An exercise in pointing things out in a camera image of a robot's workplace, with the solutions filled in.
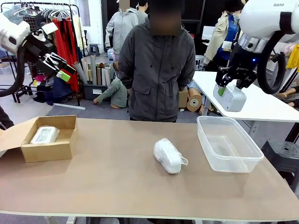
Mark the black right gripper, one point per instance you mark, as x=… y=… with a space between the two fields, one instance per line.
x=243 y=65

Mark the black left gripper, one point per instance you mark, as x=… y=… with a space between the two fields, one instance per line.
x=37 y=50

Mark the white digital clock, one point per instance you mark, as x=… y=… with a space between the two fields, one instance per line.
x=233 y=102

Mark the bubble-wrapped clock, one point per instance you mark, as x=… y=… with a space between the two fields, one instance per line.
x=168 y=156
x=44 y=135

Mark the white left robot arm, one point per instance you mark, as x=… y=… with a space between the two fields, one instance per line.
x=14 y=35

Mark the red hanging garment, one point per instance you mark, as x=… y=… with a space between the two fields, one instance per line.
x=67 y=46

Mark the grey cardboard tube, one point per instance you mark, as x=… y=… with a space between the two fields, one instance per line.
x=80 y=72
x=93 y=70

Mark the dark blue garment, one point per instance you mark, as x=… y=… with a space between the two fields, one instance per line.
x=61 y=91

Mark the cream cardboard tube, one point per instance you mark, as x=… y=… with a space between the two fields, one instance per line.
x=86 y=68

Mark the white perforated case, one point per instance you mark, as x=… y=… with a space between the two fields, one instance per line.
x=198 y=61

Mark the white table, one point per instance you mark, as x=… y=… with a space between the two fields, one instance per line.
x=261 y=109

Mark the small black stool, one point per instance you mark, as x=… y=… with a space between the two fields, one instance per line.
x=94 y=49

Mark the cream hanging garment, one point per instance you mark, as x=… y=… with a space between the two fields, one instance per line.
x=76 y=30

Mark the black storage bin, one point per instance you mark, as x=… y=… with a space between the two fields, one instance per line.
x=91 y=92

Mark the brown cardboard tube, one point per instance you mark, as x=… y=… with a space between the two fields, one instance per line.
x=99 y=77

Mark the white metal bar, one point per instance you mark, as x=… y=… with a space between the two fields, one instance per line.
x=73 y=107

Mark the black clothes rack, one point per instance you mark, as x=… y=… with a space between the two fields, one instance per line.
x=19 y=89

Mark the brown paper roll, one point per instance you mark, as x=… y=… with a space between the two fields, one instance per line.
x=194 y=102

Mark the mannequin beige coat blue shirt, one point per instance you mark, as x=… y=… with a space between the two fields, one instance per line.
x=222 y=30

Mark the brown cardboard box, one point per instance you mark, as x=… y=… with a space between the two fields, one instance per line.
x=183 y=98

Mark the white monitor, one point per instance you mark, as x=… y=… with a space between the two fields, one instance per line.
x=208 y=32

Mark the lying bare mannequin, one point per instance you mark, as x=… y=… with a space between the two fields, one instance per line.
x=289 y=95

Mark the child mannequin green sweater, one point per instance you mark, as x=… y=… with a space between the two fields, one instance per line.
x=114 y=93

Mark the yellow garment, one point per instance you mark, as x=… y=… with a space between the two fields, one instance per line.
x=293 y=58

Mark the person in grey hoodie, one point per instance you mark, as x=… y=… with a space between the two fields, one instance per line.
x=119 y=28

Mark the person in dark clothing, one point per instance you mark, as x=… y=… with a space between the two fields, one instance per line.
x=5 y=119

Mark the person in grey jacket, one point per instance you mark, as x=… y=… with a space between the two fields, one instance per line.
x=158 y=70

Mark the clear plastic container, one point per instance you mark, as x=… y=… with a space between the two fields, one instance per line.
x=233 y=164

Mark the open cardboard box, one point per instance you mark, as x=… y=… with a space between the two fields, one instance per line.
x=46 y=151

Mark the black plastic stool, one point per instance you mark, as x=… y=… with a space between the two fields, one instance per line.
x=285 y=154

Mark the person with dark hair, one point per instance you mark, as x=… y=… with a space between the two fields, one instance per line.
x=141 y=14

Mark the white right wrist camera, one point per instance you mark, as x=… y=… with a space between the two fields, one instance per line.
x=226 y=45

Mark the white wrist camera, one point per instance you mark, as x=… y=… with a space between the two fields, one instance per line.
x=49 y=28
x=226 y=45

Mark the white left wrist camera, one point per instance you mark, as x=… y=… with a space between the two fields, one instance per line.
x=49 y=28

